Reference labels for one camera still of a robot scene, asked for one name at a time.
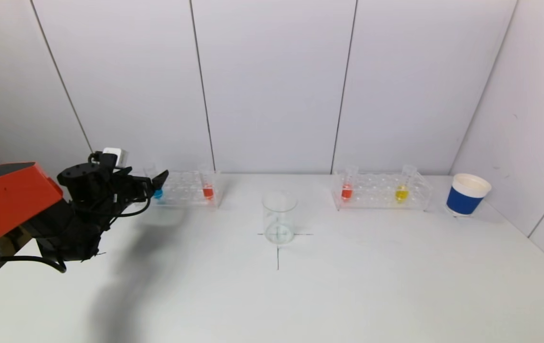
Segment test tube with red pigment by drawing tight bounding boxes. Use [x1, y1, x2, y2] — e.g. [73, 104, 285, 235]
[199, 164, 216, 201]
[341, 165, 360, 201]

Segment test tube with yellow pigment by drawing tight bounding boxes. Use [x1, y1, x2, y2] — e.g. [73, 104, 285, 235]
[394, 164, 418, 204]

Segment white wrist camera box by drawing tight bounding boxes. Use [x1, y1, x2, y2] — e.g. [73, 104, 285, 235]
[102, 147, 129, 168]

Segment clear acrylic test tube rack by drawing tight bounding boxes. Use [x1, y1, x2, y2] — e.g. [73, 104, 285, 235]
[331, 170, 433, 212]
[142, 168, 223, 209]

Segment clear glass beaker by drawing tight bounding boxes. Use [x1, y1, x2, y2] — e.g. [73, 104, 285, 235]
[261, 189, 299, 245]

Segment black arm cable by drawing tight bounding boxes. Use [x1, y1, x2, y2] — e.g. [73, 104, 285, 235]
[0, 197, 153, 274]

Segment blue and white paper cup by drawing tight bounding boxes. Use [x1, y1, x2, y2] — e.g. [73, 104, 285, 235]
[445, 172, 493, 218]

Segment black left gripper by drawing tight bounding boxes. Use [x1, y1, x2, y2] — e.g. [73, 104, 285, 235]
[113, 169, 169, 208]

